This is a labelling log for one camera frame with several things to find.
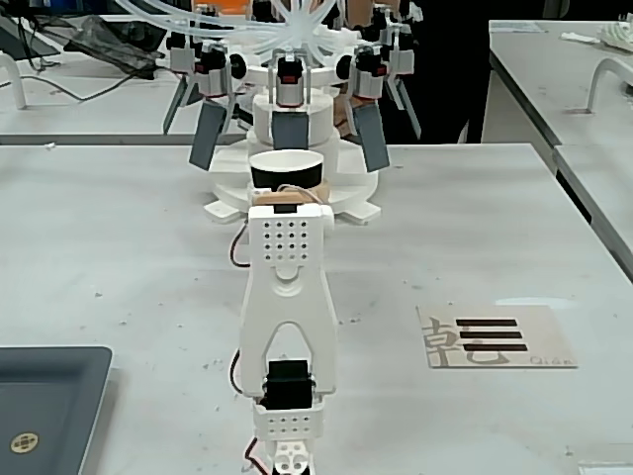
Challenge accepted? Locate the white carousel valve stand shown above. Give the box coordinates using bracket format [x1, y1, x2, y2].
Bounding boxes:
[203, 62, 383, 225]

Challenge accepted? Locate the grey table cable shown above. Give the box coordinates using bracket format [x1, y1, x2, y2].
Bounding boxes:
[29, 48, 164, 104]

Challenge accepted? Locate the red black arm cable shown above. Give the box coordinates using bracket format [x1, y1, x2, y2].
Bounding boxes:
[228, 220, 251, 269]

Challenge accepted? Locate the white arched bracket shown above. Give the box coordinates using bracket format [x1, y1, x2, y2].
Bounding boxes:
[0, 51, 27, 110]
[586, 55, 633, 113]

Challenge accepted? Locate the dark flat screen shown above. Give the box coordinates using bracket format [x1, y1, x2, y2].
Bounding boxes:
[0, 13, 65, 61]

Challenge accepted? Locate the person in black clothes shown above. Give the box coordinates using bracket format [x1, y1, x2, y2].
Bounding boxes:
[380, 0, 492, 144]

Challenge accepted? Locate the black paper cup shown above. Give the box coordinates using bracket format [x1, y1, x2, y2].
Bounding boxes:
[248, 149, 325, 192]

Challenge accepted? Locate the card with Chinese character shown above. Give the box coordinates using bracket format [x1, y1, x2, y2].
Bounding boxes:
[415, 303, 580, 370]

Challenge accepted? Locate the grey tray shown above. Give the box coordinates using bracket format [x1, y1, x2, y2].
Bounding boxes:
[0, 345, 114, 475]

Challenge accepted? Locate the clear tube bundle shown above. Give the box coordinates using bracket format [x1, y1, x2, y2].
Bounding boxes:
[117, 0, 353, 58]

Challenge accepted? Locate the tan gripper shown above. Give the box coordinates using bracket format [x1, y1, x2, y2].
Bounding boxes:
[252, 178, 331, 207]

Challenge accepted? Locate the white table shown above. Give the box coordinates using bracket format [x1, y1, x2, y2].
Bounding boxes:
[487, 19, 633, 248]
[0, 13, 258, 136]

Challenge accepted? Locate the valve with grey paddle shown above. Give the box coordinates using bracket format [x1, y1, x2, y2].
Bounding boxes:
[344, 43, 392, 173]
[383, 18, 423, 141]
[188, 41, 232, 172]
[268, 47, 314, 150]
[161, 46, 200, 136]

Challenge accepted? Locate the white paper item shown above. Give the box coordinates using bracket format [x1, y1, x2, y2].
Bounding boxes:
[596, 21, 633, 52]

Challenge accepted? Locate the black mesh bag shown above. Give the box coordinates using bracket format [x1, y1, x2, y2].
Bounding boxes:
[62, 14, 166, 80]

